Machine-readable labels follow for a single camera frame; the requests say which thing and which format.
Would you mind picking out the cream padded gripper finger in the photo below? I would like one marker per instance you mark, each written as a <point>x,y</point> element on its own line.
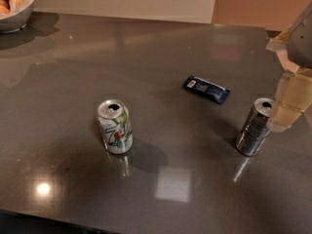
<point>293,97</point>

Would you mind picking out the blue rxbar blueberry wrapper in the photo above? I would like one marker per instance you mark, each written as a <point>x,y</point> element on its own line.
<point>206,89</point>

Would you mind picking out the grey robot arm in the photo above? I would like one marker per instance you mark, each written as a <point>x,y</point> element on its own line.
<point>294,45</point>

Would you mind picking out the dark silver soda can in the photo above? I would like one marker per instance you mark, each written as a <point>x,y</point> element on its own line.
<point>255,130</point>

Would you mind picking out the white green 7up can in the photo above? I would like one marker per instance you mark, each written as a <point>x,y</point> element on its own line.
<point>115,126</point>

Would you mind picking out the metal fruit bowl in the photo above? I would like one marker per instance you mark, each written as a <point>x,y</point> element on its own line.
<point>18,16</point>

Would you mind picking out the orange fruit middle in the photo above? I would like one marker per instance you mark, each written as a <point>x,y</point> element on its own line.
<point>15,2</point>

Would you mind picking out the orange fruit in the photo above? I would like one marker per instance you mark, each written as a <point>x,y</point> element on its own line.
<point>15,2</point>
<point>4,10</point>

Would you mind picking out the orange fruit lower left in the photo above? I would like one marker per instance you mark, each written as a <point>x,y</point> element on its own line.
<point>4,10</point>

